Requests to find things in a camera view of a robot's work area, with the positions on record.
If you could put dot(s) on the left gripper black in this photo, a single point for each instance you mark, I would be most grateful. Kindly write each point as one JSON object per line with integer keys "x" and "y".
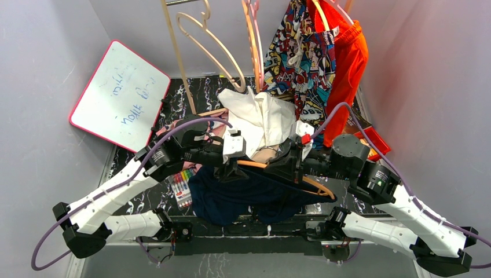
{"x": 231, "y": 172}

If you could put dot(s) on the colour marker pack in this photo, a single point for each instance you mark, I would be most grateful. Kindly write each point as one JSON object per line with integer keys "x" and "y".
{"x": 180, "y": 188}

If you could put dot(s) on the navy blue shorts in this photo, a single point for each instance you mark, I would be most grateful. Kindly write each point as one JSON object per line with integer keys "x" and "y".
{"x": 221, "y": 203}

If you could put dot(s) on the comic print shorts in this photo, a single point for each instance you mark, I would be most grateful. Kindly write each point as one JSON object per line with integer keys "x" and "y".
{"x": 300, "y": 64}

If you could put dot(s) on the wooden rack frame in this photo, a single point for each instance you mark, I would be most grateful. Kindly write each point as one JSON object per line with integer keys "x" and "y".
{"x": 177, "y": 53}

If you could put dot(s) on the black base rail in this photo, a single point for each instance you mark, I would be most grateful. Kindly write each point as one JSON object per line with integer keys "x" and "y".
{"x": 193, "y": 235}

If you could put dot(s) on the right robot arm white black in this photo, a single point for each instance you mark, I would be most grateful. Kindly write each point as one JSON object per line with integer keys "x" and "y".
{"x": 437, "y": 248}

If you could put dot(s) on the pink hanger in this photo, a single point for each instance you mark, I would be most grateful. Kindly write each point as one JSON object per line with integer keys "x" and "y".
{"x": 250, "y": 9}

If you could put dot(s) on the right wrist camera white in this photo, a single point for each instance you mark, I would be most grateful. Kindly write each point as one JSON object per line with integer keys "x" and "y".
{"x": 304, "y": 132}

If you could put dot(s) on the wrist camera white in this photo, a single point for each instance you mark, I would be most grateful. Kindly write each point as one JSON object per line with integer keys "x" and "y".
{"x": 304, "y": 132}
{"x": 234, "y": 144}

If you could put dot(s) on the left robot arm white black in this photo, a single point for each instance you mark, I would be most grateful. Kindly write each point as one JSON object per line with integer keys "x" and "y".
{"x": 91, "y": 222}

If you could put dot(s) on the yellow hanger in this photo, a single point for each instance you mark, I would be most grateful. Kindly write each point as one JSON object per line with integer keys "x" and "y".
{"x": 321, "y": 15}

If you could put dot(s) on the orange shorts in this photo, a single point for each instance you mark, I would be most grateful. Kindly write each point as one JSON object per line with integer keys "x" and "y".
{"x": 351, "y": 53}

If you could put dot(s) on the red plastic bin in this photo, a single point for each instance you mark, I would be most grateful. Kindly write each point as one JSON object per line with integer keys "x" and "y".
{"x": 377, "y": 140}

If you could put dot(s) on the dark book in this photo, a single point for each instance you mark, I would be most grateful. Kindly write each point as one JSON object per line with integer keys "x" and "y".
{"x": 351, "y": 127}

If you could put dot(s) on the pink framed whiteboard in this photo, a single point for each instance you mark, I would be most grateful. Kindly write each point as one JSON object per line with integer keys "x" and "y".
{"x": 123, "y": 98}

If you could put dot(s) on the beige wooden hanger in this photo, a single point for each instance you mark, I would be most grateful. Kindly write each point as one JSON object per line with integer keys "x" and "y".
{"x": 201, "y": 24}

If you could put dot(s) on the pink patterned shorts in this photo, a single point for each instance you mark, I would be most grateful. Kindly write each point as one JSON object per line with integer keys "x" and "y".
{"x": 190, "y": 131}

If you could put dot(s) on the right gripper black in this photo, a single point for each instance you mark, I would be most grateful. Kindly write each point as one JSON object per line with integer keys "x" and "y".
{"x": 289, "y": 164}

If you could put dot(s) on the white shorts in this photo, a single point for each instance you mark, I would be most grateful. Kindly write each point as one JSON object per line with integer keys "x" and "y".
{"x": 263, "y": 120}

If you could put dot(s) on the beige shorts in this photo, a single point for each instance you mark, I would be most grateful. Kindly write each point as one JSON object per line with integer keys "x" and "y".
{"x": 265, "y": 154}

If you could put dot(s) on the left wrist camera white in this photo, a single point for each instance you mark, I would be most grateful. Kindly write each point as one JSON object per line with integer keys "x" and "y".
{"x": 234, "y": 144}

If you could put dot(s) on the orange hanger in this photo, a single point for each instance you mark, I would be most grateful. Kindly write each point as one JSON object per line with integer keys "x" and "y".
{"x": 321, "y": 189}

